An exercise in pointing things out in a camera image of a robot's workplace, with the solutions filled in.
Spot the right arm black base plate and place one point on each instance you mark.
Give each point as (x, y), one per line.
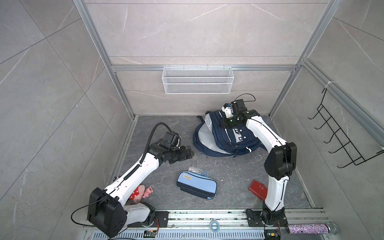
(253, 218)

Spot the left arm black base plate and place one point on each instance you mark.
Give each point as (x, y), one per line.
(156, 219)

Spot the red wallet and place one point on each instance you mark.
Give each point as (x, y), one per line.
(258, 189)

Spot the clear plastic eraser box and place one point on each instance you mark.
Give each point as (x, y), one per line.
(198, 171)

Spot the pink plush doll red dress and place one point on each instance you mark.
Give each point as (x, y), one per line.
(141, 192)

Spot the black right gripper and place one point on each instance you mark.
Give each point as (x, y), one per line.
(225, 123)

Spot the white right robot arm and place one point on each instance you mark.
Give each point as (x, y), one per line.
(279, 164)

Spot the glittery purple tube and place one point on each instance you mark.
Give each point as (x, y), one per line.
(313, 229)

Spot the white wire mesh basket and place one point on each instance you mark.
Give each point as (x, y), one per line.
(197, 80)

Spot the light blue pencil case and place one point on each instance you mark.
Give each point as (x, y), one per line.
(197, 185)

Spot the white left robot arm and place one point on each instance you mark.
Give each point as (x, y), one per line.
(107, 208)

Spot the clear tape roll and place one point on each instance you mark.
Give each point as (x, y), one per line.
(214, 226)

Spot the aluminium rail frame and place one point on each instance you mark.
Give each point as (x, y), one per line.
(194, 225)

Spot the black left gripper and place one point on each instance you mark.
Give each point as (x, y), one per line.
(184, 155)

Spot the black wire hook rack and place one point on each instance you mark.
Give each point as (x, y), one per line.
(355, 157)

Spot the navy blue student backpack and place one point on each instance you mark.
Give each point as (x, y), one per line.
(213, 140)

